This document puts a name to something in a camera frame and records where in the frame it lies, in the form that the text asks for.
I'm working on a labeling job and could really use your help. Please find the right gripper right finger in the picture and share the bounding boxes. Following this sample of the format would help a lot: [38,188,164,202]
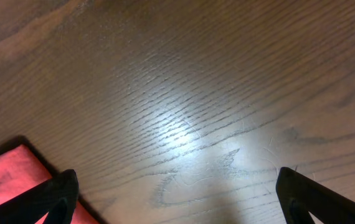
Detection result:
[276,167,355,224]

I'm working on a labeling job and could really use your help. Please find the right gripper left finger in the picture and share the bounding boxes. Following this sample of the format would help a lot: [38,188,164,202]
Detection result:
[0,169,78,224]

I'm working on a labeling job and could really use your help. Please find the red t-shirt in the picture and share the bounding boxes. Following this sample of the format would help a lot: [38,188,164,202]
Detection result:
[0,145,96,224]

